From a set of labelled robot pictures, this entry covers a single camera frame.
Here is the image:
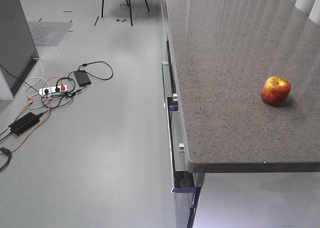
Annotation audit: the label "red yellow apple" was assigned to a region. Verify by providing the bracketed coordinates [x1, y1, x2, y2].
[260, 76, 291, 106]

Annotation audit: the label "black power adapter upper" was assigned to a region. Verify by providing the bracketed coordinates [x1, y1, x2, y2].
[74, 70, 91, 87]

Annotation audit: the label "black power adapter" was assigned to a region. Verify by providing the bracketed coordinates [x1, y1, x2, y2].
[8, 112, 41, 136]
[74, 70, 91, 87]

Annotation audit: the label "granite kitchen counter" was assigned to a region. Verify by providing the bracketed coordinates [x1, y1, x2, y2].
[159, 0, 320, 228]

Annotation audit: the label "black tripod legs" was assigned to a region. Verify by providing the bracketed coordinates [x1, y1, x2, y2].
[100, 0, 151, 26]

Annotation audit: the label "white power strip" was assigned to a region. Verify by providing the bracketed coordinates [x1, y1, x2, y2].
[38, 85, 69, 97]

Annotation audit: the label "black power adapter lower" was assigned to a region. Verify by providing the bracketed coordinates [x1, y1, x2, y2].
[8, 112, 41, 136]

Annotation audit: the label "dark grey floor mat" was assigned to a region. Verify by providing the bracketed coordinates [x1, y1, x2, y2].
[27, 21, 73, 47]

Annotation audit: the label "dark grey cabinet panel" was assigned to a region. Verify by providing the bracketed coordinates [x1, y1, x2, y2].
[0, 0, 39, 101]

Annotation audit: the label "orange cable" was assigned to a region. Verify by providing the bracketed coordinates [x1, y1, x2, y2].
[0, 76, 69, 154]

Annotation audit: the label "white cable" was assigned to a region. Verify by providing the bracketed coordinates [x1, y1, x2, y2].
[32, 35, 53, 45]

